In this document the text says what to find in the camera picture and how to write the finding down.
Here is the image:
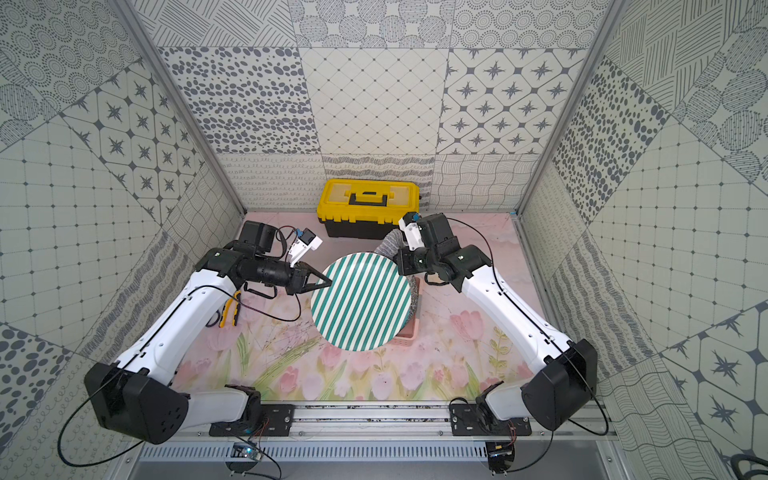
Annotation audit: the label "speckled grey ceramic plate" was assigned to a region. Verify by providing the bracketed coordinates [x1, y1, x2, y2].
[398, 276, 419, 338]

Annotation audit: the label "yellow and black toolbox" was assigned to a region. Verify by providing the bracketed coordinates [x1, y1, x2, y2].
[316, 179, 421, 240]

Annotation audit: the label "pink perforated plastic basket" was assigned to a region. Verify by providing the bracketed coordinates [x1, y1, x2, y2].
[391, 277, 421, 347]

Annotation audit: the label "grey fluffy cloth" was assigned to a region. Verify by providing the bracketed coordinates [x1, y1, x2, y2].
[374, 230, 409, 264]

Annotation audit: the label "yellow handled pliers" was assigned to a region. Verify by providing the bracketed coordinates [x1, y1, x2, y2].
[218, 291, 241, 328]

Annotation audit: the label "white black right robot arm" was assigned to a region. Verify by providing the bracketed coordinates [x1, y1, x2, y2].
[396, 212, 598, 431]

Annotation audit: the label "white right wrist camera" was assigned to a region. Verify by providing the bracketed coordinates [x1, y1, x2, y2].
[398, 212, 424, 251]

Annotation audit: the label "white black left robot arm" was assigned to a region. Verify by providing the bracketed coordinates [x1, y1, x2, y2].
[84, 221, 332, 445]

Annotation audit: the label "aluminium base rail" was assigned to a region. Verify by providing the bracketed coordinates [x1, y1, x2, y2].
[173, 401, 616, 442]

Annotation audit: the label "green white striped plate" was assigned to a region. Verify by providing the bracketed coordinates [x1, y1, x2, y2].
[311, 252, 414, 352]

